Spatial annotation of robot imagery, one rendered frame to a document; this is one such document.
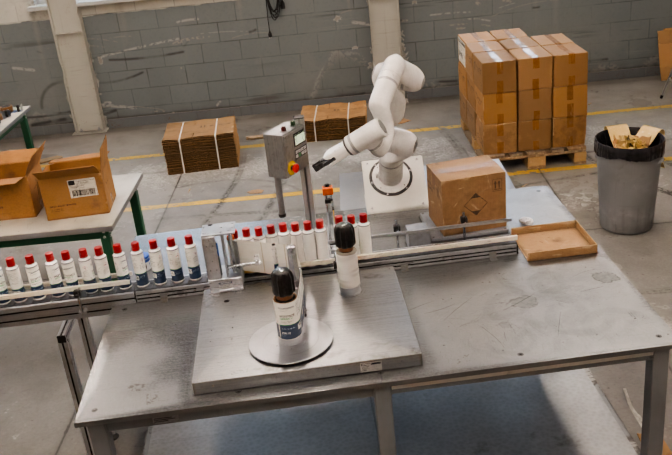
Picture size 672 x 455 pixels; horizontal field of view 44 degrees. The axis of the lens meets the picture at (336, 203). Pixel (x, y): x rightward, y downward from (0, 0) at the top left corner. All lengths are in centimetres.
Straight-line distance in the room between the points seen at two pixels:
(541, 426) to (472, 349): 75
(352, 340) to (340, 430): 75
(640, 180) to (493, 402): 228
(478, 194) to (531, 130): 305
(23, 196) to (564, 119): 409
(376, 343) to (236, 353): 51
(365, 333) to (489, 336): 45
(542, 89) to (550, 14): 233
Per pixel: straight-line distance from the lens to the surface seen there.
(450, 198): 375
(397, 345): 300
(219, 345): 314
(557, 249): 365
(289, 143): 341
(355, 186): 450
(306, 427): 376
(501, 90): 665
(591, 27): 911
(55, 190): 480
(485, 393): 388
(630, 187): 564
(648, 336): 317
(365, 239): 355
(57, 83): 928
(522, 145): 683
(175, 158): 748
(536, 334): 314
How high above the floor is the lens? 252
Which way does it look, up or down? 23 degrees down
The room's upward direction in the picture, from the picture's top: 6 degrees counter-clockwise
